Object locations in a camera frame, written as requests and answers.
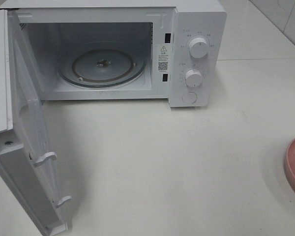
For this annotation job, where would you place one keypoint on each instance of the white microwave door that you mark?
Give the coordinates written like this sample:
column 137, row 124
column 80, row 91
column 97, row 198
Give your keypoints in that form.
column 27, row 162

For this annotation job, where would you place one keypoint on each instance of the white microwave oven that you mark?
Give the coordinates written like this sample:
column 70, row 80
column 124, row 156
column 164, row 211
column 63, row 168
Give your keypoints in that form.
column 56, row 25

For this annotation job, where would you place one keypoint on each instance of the white warning label sticker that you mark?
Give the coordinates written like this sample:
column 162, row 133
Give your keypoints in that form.
column 163, row 57

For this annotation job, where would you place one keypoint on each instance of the white round door button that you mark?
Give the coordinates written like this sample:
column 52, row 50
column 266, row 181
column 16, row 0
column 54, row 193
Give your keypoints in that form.
column 189, row 98

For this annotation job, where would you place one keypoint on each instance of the white timer knob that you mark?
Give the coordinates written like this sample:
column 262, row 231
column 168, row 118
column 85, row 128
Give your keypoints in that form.
column 193, row 78

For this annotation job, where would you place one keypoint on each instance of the white upper power knob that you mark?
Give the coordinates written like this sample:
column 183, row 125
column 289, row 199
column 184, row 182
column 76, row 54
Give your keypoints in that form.
column 198, row 47

